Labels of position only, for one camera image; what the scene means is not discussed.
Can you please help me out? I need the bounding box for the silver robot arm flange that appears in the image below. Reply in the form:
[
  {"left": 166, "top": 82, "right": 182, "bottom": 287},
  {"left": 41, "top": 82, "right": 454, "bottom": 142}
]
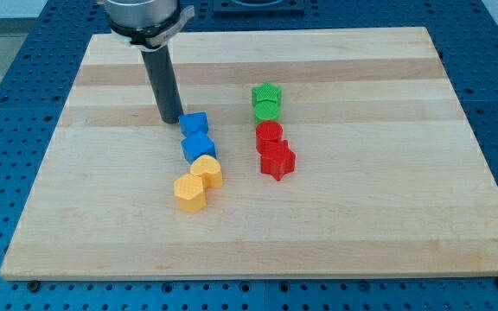
[{"left": 102, "top": 0, "right": 195, "bottom": 51}]

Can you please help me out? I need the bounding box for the yellow hexagon block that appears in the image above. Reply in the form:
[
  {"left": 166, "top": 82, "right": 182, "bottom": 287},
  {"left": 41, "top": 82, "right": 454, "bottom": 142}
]
[{"left": 173, "top": 174, "right": 207, "bottom": 213}]

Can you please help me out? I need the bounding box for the red cylinder block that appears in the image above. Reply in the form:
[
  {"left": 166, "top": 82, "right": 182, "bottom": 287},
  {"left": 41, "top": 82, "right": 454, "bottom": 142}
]
[{"left": 255, "top": 120, "right": 284, "bottom": 154}]

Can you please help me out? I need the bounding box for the red star block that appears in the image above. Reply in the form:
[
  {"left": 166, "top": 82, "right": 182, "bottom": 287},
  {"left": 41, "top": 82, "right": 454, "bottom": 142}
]
[{"left": 260, "top": 140, "right": 297, "bottom": 181}]

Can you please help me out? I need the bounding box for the yellow heart block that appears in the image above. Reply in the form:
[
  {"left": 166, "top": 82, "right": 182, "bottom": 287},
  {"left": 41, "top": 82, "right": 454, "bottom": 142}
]
[{"left": 189, "top": 155, "right": 224, "bottom": 188}]

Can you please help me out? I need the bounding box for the green cylinder block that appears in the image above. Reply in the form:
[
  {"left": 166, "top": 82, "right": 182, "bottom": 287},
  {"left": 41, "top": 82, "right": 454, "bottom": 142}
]
[{"left": 253, "top": 101, "right": 280, "bottom": 125}]

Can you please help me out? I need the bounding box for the blue cube block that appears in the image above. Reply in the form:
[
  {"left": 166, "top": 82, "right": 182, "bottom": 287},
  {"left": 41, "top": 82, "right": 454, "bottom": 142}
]
[{"left": 181, "top": 131, "right": 216, "bottom": 163}]

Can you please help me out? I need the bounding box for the green star block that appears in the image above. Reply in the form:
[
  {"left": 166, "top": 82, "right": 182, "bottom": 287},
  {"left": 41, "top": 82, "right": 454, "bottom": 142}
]
[{"left": 252, "top": 81, "right": 283, "bottom": 106}]

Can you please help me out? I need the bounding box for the blue pentagon block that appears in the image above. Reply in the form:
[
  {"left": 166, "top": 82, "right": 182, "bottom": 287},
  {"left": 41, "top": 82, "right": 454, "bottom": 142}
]
[{"left": 179, "top": 111, "right": 208, "bottom": 137}]

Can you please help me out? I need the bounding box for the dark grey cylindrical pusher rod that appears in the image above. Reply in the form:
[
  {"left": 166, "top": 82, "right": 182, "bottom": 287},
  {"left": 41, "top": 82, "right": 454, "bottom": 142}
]
[{"left": 141, "top": 46, "right": 183, "bottom": 124}]

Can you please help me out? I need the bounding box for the wooden board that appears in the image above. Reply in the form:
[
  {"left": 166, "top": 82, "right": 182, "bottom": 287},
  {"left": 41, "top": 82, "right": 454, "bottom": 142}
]
[{"left": 0, "top": 27, "right": 498, "bottom": 281}]

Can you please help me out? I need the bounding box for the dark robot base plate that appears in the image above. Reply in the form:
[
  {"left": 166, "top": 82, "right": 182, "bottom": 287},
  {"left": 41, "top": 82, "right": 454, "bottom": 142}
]
[{"left": 213, "top": 0, "right": 305, "bottom": 16}]

